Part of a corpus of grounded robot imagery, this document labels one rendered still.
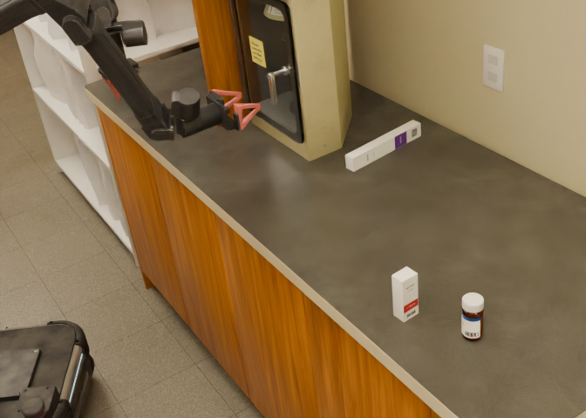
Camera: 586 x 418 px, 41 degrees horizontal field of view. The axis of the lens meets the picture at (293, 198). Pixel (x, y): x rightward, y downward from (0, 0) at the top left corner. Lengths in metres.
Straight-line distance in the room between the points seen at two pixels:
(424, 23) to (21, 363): 1.69
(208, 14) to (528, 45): 0.89
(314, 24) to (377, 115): 0.46
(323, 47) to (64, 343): 1.41
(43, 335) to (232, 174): 1.07
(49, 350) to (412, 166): 1.43
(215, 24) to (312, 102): 0.40
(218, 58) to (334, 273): 0.87
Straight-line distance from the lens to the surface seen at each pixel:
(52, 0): 1.72
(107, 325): 3.26
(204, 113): 1.98
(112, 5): 2.27
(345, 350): 1.80
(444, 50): 2.26
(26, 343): 2.93
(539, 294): 1.71
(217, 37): 2.34
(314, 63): 2.08
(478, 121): 2.24
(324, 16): 2.06
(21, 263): 3.78
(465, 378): 1.52
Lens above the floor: 2.03
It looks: 32 degrees down
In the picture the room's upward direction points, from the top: 7 degrees counter-clockwise
